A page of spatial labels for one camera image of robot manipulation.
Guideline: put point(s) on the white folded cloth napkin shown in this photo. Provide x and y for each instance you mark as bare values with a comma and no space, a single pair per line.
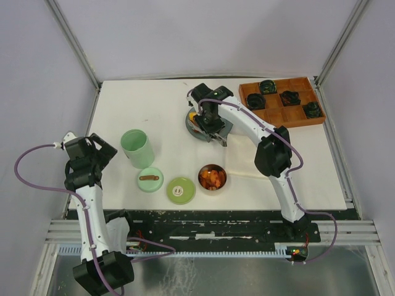
239,157

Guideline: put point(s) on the mint green cup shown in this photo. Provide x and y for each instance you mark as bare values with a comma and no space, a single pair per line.
137,147

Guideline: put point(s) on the dark rolled item left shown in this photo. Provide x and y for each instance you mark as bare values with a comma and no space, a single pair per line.
255,101

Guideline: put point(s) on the mint lid with brown handle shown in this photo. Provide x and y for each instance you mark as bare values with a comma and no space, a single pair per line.
150,180

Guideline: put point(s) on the aluminium frame post left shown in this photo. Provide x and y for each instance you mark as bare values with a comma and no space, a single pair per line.
72,40

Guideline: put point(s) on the white cable duct strip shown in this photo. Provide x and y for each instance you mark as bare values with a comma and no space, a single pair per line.
277,252

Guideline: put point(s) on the aluminium frame post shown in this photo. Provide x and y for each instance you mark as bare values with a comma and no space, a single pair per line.
72,40
351,24

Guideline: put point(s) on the dark rolled item middle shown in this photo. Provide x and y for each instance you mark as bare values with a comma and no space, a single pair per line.
290,98

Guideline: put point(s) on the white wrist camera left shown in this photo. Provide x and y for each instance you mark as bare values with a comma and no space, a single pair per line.
67,138

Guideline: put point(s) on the aluminium frame post right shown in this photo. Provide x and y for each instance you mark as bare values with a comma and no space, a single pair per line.
351,24

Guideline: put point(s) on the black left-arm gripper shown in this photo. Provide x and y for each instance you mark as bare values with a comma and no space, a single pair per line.
105,152

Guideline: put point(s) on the dark rolled item far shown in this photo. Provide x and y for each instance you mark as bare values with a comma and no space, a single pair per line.
267,87

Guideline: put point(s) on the dark rolled item right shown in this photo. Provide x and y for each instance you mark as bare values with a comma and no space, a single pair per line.
312,110

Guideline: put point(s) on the beige steel lunch bowl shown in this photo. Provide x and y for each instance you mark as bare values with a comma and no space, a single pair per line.
211,167

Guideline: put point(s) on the steel serving tongs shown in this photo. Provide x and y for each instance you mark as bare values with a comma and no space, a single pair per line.
199,134

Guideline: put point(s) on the orange fried nugget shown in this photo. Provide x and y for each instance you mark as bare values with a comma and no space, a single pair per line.
208,176

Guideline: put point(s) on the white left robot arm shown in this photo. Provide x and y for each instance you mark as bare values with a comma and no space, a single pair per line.
104,266

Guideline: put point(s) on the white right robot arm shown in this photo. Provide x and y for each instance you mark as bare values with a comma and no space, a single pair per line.
273,146

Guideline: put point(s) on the dark rolled item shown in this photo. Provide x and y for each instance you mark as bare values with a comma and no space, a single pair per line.
312,110
255,101
290,98
267,87

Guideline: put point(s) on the lime green round lid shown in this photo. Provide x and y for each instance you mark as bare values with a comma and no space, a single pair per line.
180,190

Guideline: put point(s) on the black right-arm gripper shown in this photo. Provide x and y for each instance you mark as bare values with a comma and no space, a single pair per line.
208,130

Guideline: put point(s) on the wooden compartment tray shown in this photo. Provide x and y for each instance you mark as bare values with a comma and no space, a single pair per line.
278,115

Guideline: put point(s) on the blue-grey ceramic plate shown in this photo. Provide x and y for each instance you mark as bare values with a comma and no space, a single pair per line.
221,136

